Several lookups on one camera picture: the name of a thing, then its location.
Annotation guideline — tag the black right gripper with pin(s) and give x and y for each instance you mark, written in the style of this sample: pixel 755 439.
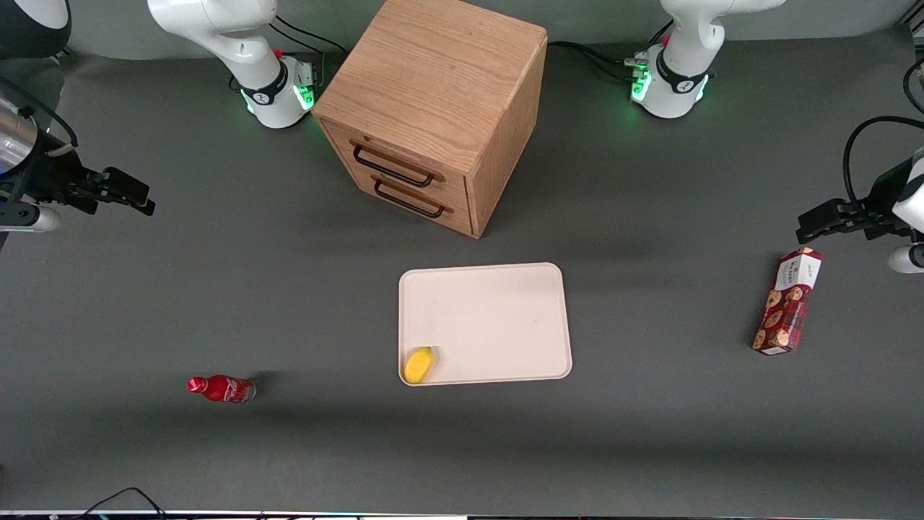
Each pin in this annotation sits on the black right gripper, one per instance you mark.
pixel 45 175

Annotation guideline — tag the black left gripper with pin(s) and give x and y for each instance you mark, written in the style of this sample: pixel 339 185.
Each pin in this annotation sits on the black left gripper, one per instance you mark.
pixel 881 199

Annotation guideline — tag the red coke bottle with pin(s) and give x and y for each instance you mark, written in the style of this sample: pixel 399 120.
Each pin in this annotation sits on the red coke bottle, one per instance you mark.
pixel 225 388

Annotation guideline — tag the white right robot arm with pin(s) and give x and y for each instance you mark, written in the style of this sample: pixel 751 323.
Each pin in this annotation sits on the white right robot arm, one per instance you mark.
pixel 249 54

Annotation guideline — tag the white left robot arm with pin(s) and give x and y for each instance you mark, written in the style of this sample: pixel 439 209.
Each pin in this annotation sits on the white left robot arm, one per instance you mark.
pixel 682 43

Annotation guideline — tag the cream plastic tray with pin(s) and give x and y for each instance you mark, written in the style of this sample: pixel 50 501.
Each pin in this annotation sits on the cream plastic tray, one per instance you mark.
pixel 491 325

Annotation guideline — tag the red tartan cookie box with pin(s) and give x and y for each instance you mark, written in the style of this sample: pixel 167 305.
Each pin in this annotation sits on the red tartan cookie box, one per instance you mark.
pixel 787 303

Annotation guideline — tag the wooden drawer cabinet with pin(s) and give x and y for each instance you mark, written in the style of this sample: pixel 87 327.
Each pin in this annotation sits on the wooden drawer cabinet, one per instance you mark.
pixel 433 94

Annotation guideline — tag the yellow lemon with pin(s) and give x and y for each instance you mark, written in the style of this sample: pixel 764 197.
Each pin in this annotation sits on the yellow lemon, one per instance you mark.
pixel 419 365

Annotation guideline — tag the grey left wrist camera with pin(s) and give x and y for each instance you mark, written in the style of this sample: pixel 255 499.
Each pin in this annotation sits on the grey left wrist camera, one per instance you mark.
pixel 908 258

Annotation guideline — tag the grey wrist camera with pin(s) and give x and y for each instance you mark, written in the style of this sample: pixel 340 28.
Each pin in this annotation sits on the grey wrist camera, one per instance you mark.
pixel 29 218
pixel 908 258

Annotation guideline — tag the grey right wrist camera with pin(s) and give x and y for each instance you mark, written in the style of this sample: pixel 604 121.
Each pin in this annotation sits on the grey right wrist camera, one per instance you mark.
pixel 29 218

